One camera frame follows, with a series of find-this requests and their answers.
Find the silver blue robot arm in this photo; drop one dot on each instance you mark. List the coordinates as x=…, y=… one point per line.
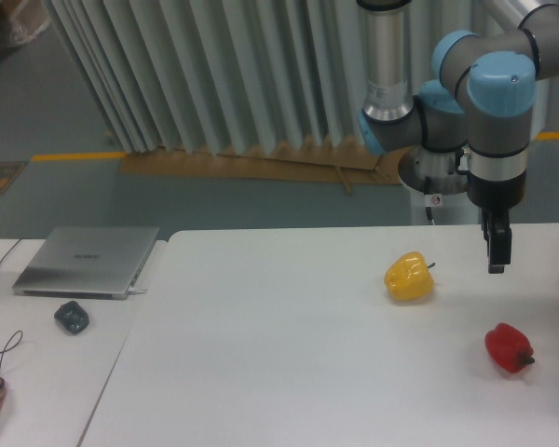
x=482, y=108

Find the silver laptop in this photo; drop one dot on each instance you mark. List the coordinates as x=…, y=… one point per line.
x=92, y=262

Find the red bell pepper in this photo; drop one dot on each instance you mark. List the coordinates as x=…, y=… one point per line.
x=509, y=348

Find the cardboard sheet on floor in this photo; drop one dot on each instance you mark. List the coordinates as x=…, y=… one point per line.
x=382, y=170

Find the yellow bell pepper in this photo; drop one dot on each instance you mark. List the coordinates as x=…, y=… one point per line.
x=409, y=278

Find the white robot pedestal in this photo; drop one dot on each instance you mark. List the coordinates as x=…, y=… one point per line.
x=442, y=209

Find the folding partition screen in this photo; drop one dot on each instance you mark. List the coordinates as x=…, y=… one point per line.
x=243, y=76

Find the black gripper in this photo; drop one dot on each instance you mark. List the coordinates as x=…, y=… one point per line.
x=491, y=197

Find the black earbuds case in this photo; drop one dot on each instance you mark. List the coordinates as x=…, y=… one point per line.
x=72, y=317

